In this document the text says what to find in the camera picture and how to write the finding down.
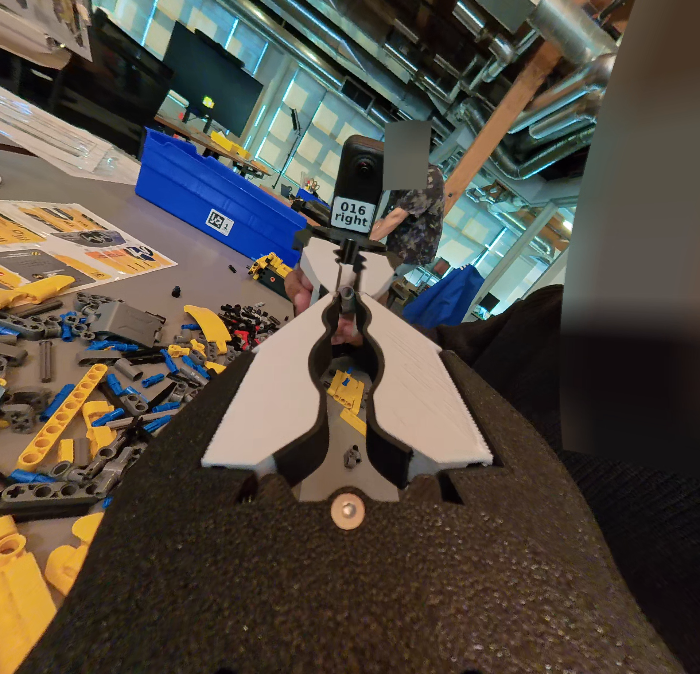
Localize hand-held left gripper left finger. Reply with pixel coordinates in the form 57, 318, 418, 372
201, 295, 341, 490

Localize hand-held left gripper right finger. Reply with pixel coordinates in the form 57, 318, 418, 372
353, 293, 494, 491

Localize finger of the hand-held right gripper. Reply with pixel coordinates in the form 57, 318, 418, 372
301, 245, 345, 304
354, 252, 397, 299

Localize person's right hand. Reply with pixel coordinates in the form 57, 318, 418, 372
284, 267, 366, 349

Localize yellow black brick assembly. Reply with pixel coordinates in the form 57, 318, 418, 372
248, 251, 294, 288

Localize blue cloth cover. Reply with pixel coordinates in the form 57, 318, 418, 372
404, 266, 485, 326

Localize yellow brick assembly blue pins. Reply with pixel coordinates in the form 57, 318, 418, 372
327, 369, 366, 412

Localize pile of red black pins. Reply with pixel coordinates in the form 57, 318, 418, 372
218, 301, 282, 352

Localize yellow curved panel piece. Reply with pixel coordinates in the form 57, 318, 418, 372
183, 305, 233, 355

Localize yellow box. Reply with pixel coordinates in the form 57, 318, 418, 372
210, 131, 252, 160

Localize grey panel piece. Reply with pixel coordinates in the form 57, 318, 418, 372
90, 301, 166, 347

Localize blue storage bin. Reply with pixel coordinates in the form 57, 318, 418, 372
135, 128, 308, 254

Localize black monitor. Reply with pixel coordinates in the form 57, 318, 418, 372
163, 21, 265, 139

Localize pile of toy building pieces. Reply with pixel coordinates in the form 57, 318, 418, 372
0, 274, 258, 674

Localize yellow grey sticker sheet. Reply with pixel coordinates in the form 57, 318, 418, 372
0, 200, 178, 293

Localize clear plastic bags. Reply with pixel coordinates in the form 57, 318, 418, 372
0, 86, 142, 185

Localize silver ventilation duct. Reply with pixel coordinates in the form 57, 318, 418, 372
448, 0, 619, 180

